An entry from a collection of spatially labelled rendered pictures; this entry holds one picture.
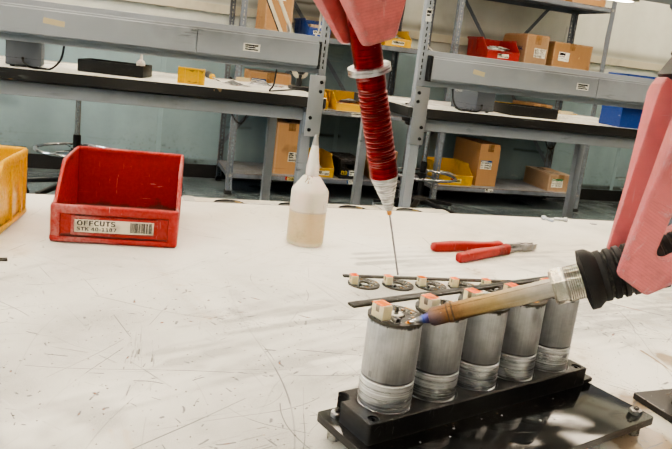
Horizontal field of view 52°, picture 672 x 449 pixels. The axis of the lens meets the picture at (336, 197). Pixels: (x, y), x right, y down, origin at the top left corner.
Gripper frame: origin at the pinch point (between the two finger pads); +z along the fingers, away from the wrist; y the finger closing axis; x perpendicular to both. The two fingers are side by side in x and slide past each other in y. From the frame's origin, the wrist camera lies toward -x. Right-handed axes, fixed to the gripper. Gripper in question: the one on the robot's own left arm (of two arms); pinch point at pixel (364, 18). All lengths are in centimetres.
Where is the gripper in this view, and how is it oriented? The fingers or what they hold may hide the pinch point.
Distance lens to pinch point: 25.5
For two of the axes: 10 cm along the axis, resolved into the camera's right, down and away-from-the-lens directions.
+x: -7.9, 3.5, -5.1
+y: -6.0, -2.3, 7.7
